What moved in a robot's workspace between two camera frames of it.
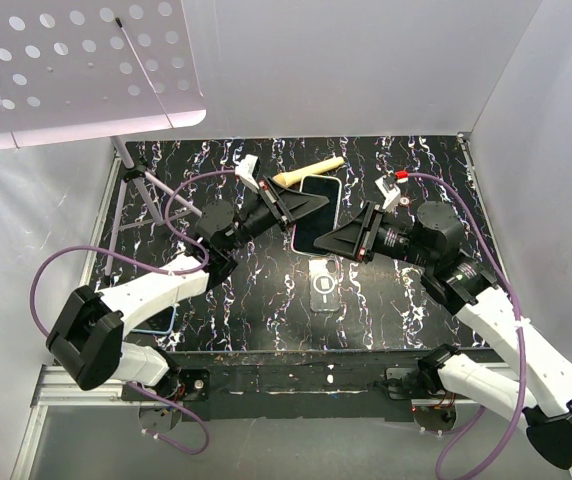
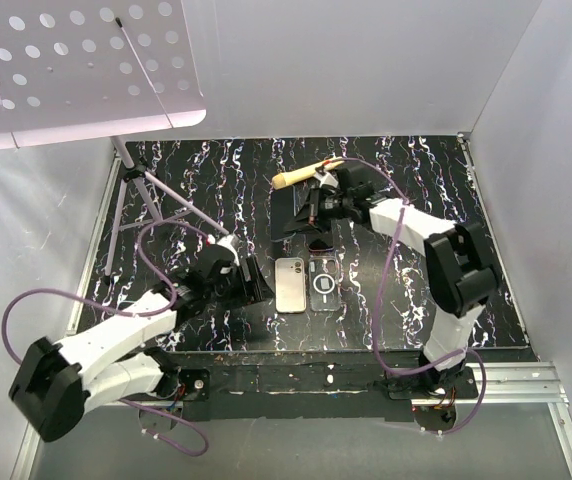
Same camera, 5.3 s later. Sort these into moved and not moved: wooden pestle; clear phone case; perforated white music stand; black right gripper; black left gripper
Moved: black left gripper; black right gripper
Not moved: wooden pestle; perforated white music stand; clear phone case
